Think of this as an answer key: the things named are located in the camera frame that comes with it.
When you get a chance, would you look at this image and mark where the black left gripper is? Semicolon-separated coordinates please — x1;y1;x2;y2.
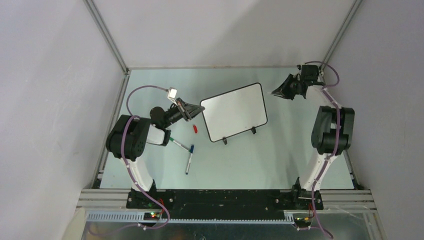
162;97;205;129

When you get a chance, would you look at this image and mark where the white whiteboard black frame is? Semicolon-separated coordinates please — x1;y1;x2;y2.
199;82;268;145

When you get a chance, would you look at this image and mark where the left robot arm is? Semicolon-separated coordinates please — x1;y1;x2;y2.
105;98;206;208

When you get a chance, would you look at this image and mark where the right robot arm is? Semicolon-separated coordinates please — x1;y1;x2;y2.
271;61;355;210

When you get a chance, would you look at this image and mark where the blue whiteboard marker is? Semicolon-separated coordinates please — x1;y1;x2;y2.
185;144;195;175

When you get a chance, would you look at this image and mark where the green whiteboard marker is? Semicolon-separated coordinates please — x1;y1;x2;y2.
169;137;191;152

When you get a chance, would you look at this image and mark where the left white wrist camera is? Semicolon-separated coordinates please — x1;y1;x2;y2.
167;87;178;102

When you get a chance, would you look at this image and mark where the right aluminium frame rail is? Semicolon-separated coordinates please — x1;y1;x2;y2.
320;0;363;186

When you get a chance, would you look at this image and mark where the aluminium frame rail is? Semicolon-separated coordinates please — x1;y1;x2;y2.
320;0;363;186
84;0;130;189

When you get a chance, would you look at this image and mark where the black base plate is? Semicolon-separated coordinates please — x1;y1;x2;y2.
126;189;324;220

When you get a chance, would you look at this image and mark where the grey cable duct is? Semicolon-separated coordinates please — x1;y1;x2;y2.
86;211;295;225

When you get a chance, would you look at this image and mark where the left aluminium frame rail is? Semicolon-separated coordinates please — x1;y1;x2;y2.
84;0;130;189

